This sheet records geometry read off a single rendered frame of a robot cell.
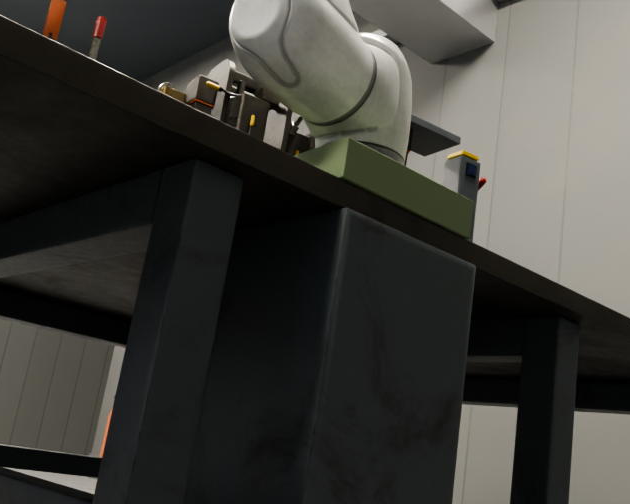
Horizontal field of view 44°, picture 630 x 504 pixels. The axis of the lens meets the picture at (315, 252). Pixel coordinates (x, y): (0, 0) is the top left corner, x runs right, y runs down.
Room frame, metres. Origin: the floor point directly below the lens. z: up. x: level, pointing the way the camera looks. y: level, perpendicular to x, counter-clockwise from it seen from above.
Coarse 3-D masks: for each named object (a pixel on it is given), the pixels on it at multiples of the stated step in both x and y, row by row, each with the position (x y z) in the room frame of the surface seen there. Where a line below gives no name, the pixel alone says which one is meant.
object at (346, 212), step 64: (256, 256) 1.16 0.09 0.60; (320, 256) 1.05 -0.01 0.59; (384, 256) 1.07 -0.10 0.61; (448, 256) 1.16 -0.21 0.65; (256, 320) 1.14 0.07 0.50; (320, 320) 1.03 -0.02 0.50; (384, 320) 1.09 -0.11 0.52; (448, 320) 1.18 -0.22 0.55; (256, 384) 1.12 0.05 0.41; (320, 384) 1.02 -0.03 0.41; (384, 384) 1.10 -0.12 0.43; (448, 384) 1.19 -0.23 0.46; (256, 448) 1.10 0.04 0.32; (320, 448) 1.03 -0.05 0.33; (384, 448) 1.11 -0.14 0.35; (448, 448) 1.20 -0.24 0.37
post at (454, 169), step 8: (448, 160) 1.94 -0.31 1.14; (456, 160) 1.91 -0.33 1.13; (464, 160) 1.90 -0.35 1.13; (472, 160) 1.91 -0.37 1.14; (448, 168) 1.93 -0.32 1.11; (456, 168) 1.91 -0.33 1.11; (464, 168) 1.90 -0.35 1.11; (448, 176) 1.93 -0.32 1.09; (456, 176) 1.90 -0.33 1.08; (464, 176) 1.90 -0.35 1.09; (472, 176) 1.91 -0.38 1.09; (448, 184) 1.93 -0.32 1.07; (456, 184) 1.90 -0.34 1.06; (464, 184) 1.90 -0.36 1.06; (472, 184) 1.92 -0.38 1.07; (456, 192) 1.90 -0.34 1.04; (464, 192) 1.90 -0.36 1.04; (472, 192) 1.92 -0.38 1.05; (472, 200) 1.92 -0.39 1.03; (472, 216) 1.92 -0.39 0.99; (472, 224) 1.92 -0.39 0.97; (472, 232) 1.92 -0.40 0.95; (472, 240) 1.93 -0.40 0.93
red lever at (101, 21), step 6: (102, 18) 1.59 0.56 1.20; (96, 24) 1.59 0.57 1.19; (102, 24) 1.59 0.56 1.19; (96, 30) 1.59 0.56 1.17; (102, 30) 1.60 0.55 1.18; (96, 36) 1.59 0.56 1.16; (102, 36) 1.60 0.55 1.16; (96, 42) 1.60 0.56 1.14; (90, 48) 1.60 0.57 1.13; (96, 48) 1.60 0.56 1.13; (90, 54) 1.59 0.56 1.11; (96, 54) 1.60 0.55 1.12
